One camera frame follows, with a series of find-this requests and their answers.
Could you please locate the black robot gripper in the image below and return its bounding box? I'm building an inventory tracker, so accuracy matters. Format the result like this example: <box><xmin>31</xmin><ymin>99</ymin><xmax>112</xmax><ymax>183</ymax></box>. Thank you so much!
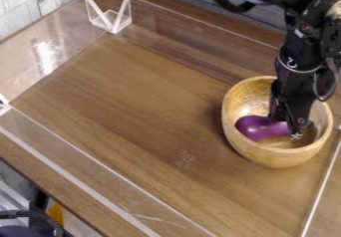
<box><xmin>269</xmin><ymin>48</ymin><xmax>338</xmax><ymax>139</ymax></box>

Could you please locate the purple toy eggplant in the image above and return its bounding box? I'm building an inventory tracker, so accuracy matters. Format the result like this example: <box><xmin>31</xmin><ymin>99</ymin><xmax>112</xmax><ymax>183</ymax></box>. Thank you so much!
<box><xmin>234</xmin><ymin>116</ymin><xmax>290</xmax><ymax>141</ymax></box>

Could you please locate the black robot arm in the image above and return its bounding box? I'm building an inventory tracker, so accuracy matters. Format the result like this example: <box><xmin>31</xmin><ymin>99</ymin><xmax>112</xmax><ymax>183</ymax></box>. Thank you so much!
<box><xmin>269</xmin><ymin>0</ymin><xmax>341</xmax><ymax>138</ymax></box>

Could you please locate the brown wooden bowl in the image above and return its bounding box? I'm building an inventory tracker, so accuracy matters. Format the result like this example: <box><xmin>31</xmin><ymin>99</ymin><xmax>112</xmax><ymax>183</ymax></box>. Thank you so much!
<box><xmin>221</xmin><ymin>76</ymin><xmax>333</xmax><ymax>168</ymax></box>

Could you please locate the clear acrylic tray wall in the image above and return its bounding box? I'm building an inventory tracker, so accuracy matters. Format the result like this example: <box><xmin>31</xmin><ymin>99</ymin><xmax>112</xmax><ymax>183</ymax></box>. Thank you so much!
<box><xmin>0</xmin><ymin>0</ymin><xmax>341</xmax><ymax>237</ymax></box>

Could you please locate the clear acrylic corner bracket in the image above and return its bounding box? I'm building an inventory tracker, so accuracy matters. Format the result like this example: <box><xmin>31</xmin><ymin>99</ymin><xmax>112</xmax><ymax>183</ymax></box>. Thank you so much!
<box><xmin>86</xmin><ymin>0</ymin><xmax>133</xmax><ymax>34</ymax></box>

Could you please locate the black clamp with cable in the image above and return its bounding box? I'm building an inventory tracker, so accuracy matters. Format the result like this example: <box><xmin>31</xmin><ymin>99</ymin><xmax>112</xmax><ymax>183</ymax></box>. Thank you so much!
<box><xmin>0</xmin><ymin>189</ymin><xmax>75</xmax><ymax>237</ymax></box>

